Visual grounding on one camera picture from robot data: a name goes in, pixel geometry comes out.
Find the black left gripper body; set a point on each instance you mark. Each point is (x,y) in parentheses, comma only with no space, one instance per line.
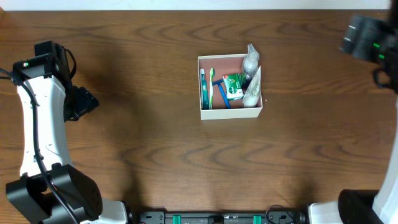
(83,101)

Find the red teal toothpaste tube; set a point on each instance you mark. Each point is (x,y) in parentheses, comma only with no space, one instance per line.
(204,90)

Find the green white toothbrush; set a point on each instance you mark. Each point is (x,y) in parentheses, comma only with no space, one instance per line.
(211,91)

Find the blue disposable razor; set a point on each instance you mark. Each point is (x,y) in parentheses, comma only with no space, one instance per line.
(218,83)

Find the green soap bar pack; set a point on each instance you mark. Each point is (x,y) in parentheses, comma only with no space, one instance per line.
(233,86)

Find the white leaf-print lotion tube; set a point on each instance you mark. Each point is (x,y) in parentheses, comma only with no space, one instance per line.
(253,92)

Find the clear foam pump bottle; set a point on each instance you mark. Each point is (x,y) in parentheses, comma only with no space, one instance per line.
(250,65)

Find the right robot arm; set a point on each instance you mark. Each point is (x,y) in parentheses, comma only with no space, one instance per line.
(369,206)

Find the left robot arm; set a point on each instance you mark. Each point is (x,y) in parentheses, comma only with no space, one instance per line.
(50,189)

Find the white square box pink inside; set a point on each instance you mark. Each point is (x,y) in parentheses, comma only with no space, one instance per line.
(223,65)

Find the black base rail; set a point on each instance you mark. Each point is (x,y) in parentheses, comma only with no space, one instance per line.
(272,216)

